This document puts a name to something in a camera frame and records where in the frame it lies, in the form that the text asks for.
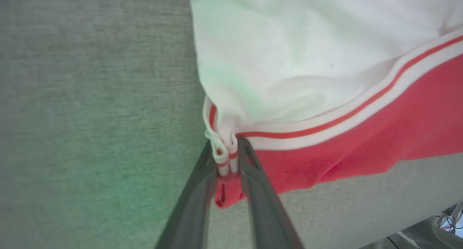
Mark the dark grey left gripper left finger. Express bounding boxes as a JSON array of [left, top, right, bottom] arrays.
[[155, 140, 220, 249]]

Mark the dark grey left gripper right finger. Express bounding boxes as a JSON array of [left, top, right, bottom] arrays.
[[237, 137, 305, 249]]

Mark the red and white basketball jersey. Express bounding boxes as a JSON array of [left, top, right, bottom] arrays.
[[184, 0, 463, 210]]

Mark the grey fabric sofa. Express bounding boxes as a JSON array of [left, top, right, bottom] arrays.
[[0, 0, 463, 249]]

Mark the bundle of coloured wires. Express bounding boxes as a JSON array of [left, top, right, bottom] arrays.
[[436, 205, 463, 232]]

